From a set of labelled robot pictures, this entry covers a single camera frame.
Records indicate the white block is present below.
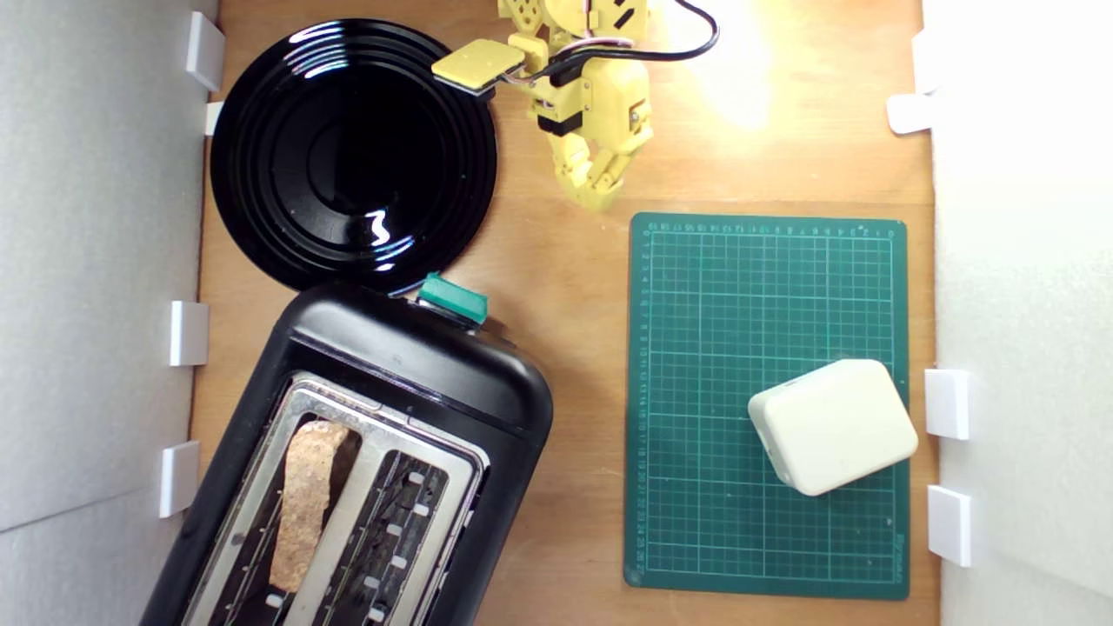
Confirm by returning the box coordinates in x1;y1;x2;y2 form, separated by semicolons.
748;358;920;497

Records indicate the green cutting mat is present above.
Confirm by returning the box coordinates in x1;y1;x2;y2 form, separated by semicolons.
623;212;910;601

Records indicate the brown bread slice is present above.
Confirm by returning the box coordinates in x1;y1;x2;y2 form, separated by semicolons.
268;420;350;594

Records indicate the green toaster lever knob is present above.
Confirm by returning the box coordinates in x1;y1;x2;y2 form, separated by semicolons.
417;272;490;325

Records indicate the black plate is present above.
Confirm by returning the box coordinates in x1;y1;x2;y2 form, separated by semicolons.
210;18;498;294

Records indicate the wrist camera on yellow mount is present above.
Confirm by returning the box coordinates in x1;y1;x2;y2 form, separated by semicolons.
431;38;528;95

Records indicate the black cable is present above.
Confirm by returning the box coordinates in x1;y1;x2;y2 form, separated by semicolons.
522;0;721;81

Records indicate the black two-slot toaster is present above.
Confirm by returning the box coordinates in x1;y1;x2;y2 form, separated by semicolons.
139;280;555;626

